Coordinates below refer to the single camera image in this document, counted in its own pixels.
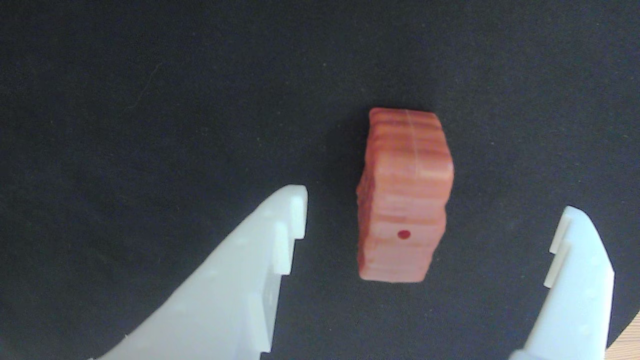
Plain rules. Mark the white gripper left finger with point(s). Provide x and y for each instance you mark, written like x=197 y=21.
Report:
x=225 y=310

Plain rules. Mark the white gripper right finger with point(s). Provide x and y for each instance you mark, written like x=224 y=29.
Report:
x=580 y=300

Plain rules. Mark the brown toy block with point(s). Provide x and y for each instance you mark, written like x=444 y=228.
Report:
x=405 y=190

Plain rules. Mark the black desk mat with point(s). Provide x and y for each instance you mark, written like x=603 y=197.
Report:
x=150 y=100

